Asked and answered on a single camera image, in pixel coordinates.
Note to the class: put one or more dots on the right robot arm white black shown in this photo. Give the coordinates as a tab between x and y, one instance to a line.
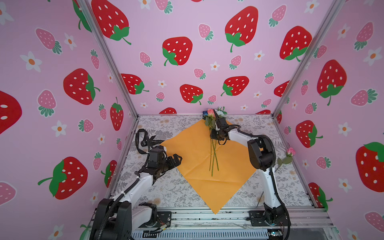
263	158

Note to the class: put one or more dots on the corner aluminium post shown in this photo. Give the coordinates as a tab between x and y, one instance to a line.
108	22
326	23

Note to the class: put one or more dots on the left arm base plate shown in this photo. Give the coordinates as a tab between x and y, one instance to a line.
147	219

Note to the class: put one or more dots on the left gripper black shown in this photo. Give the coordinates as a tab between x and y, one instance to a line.
172	164

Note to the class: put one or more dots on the orange wrapping paper sheet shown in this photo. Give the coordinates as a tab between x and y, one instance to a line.
215	172

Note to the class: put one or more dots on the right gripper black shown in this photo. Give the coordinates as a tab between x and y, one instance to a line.
213	135

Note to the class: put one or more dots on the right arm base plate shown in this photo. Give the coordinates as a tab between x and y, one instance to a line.
266	219

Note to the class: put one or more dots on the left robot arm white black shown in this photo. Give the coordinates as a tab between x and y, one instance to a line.
115	218

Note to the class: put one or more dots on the right corner aluminium post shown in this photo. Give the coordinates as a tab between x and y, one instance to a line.
326	23

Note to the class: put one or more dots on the left corner aluminium post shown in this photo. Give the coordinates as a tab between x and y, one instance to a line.
108	22

